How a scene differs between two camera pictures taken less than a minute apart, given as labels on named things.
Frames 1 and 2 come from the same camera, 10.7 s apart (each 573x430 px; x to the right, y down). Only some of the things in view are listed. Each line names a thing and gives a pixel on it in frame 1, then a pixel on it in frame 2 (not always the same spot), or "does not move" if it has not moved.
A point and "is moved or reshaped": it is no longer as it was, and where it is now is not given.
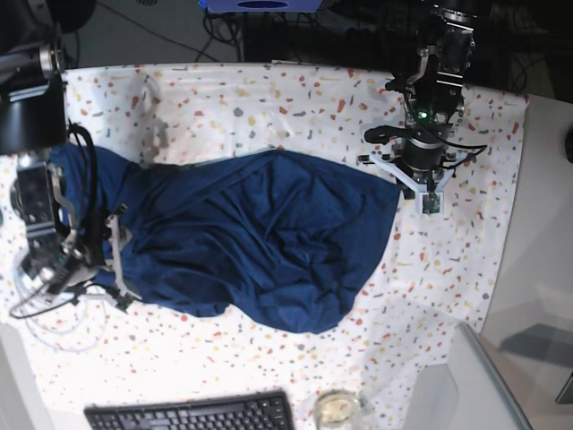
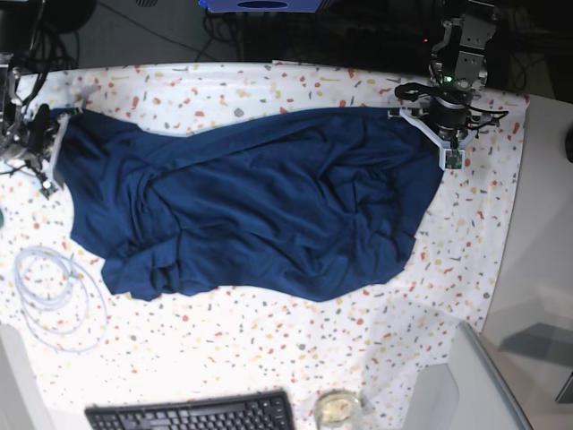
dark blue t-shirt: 275,234 is moved or reshaped
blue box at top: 260,5 does not move
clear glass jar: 336,409 does not move
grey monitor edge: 484,400 does not move
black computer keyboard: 267,410 does not move
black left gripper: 87,250 -> 40,133
